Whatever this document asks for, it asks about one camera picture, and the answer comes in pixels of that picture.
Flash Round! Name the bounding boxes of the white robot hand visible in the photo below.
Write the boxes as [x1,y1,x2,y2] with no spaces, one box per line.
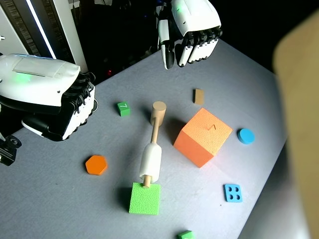
[0,53,97,142]
[158,0,223,70]

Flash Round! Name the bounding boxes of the large orange foam cube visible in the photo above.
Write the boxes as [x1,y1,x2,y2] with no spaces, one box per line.
[173,107,234,169]

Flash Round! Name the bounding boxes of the wooden mallet with white grip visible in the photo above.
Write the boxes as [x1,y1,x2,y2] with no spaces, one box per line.
[139,101,167,188]

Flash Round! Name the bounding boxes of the brown wooden rectangular block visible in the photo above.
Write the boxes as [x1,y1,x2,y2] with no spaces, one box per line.
[192,88,205,105]

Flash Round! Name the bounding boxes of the orange hexagon block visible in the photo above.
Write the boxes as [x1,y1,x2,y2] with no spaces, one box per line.
[85,155,109,176]

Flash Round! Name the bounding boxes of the blue round disc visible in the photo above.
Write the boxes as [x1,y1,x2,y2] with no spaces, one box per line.
[236,128,256,145]

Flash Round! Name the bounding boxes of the blue square four-hole block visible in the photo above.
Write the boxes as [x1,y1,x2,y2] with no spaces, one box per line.
[223,184,244,203]

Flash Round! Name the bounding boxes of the small green wedge block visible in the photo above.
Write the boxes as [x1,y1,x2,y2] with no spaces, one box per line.
[176,230,195,239]

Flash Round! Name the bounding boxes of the white column with light strip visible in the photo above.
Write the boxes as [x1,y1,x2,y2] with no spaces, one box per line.
[0,0,88,73]

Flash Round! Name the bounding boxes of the small green number cube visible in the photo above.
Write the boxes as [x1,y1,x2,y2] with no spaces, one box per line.
[116,101,131,117]

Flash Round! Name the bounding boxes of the blurred tan board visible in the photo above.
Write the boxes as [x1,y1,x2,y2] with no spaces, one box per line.
[273,9,319,239]

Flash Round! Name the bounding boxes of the green foam cube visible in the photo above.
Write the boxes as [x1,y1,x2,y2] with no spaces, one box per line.
[128,182,161,216]

